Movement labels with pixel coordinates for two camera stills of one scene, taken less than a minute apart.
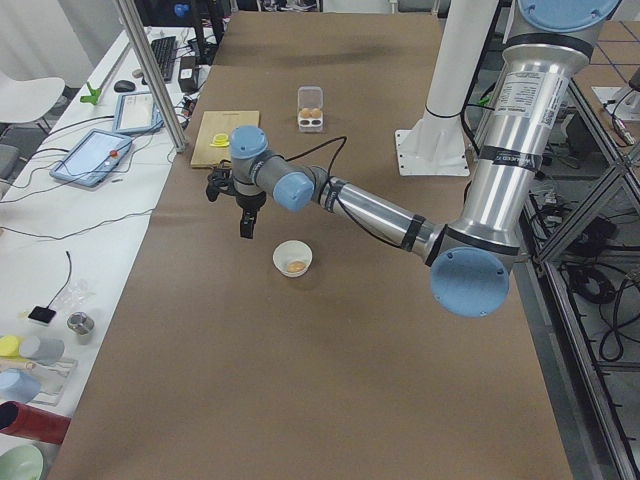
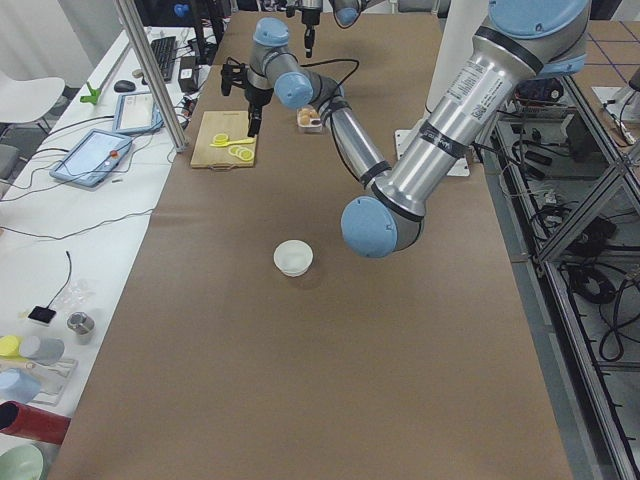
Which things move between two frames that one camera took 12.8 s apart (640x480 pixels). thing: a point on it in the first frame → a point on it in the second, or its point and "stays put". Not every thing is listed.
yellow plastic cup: (9, 346) stays put
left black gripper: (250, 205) → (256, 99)
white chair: (25, 100) stays put
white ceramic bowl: (292, 257) stays put
